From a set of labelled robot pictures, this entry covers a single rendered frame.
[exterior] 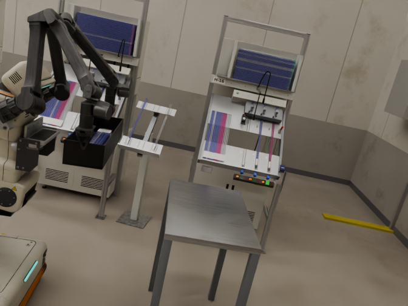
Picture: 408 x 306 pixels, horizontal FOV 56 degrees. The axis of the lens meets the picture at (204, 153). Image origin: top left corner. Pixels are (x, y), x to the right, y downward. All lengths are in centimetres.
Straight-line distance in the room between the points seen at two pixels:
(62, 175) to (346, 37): 426
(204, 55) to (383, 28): 256
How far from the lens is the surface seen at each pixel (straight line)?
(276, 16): 584
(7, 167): 205
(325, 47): 597
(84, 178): 377
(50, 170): 386
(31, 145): 195
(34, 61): 182
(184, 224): 186
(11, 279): 230
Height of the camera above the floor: 163
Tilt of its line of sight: 16 degrees down
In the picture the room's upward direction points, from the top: 12 degrees clockwise
